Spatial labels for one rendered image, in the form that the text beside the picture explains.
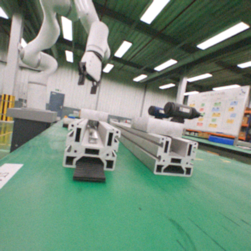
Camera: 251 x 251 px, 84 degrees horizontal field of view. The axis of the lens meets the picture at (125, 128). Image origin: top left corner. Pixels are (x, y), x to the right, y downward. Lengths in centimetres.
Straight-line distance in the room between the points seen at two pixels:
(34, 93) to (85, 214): 108
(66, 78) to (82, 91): 144
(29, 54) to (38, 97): 28
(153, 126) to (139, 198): 21
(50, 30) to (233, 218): 119
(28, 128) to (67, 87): 1110
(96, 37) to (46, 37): 50
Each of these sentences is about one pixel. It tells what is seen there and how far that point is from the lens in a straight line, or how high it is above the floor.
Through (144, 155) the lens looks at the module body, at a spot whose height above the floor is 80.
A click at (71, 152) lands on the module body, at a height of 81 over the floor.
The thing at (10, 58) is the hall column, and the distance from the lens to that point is 757.
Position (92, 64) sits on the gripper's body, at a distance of 70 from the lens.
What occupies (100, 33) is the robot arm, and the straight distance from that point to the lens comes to 78.
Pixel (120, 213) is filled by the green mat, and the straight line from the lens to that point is 19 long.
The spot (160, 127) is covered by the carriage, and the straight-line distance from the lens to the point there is 39.
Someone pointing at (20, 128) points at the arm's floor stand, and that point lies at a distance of 119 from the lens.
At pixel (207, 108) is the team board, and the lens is 403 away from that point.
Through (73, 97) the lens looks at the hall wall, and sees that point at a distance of 1212.
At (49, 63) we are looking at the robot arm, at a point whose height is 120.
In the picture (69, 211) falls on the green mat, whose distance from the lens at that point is 18.
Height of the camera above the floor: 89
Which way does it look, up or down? 3 degrees down
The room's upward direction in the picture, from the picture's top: 10 degrees clockwise
